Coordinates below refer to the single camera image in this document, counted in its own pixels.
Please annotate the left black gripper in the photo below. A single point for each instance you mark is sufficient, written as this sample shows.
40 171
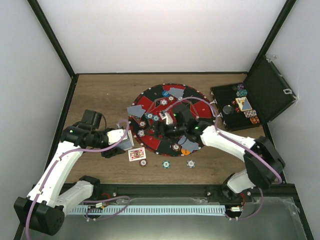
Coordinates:
110 153

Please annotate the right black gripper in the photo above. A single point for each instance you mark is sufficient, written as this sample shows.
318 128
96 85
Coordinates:
163 126

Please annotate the grey playing card deck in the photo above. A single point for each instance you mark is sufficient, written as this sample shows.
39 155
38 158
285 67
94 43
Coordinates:
123 146

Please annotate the face-up queen playing card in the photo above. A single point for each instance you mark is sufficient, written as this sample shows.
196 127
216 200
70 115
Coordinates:
137 154

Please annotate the red black chip stack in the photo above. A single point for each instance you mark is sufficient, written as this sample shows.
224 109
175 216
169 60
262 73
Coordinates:
143 163

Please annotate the blue round blind button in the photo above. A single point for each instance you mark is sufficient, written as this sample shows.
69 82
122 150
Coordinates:
165 94

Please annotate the purple white chip stack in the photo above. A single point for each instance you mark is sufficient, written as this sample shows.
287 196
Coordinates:
190 163

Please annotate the green blue chip stack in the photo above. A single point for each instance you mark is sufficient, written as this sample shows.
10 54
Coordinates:
166 164

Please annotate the face-down blue playing card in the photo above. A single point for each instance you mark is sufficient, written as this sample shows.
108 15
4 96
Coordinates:
136 108

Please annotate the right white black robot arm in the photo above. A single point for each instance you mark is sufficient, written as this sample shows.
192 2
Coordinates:
263 164

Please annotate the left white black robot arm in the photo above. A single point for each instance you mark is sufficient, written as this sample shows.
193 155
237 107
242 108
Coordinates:
45 207

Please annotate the round red black poker mat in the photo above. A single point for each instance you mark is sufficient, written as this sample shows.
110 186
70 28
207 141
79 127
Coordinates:
150 101

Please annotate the orange round blind button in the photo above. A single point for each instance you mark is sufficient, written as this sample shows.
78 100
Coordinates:
185 152

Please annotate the black round puck in case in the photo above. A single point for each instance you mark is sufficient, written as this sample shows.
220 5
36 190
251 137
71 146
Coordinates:
228 109

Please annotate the card deck in case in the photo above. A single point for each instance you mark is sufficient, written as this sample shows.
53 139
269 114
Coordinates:
243 104

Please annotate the teal chips in case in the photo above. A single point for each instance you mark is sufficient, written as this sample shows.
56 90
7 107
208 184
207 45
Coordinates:
241 93

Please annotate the orange chips in case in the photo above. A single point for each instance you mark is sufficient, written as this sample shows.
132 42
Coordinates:
254 120

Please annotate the black poker chip case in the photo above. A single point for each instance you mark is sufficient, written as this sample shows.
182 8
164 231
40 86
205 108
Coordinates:
267 92

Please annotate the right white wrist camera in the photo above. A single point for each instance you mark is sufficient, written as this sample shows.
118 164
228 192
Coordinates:
166 118

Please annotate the light blue slotted cable duct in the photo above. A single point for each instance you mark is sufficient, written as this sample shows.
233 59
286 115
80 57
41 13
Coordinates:
154 210

